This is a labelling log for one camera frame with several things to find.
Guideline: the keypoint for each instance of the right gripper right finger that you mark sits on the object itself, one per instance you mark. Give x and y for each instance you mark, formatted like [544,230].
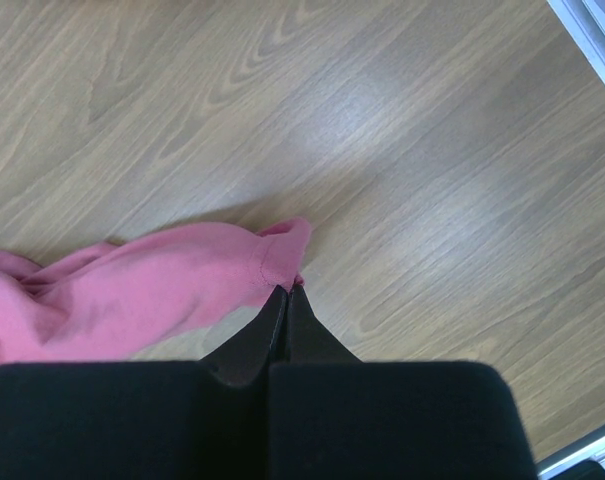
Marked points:
[332,416]

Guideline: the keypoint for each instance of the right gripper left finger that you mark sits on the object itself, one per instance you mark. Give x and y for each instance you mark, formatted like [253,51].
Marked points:
[143,420]

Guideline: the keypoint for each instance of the pink t-shirt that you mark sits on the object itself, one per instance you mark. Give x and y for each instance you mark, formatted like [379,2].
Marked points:
[107,301]

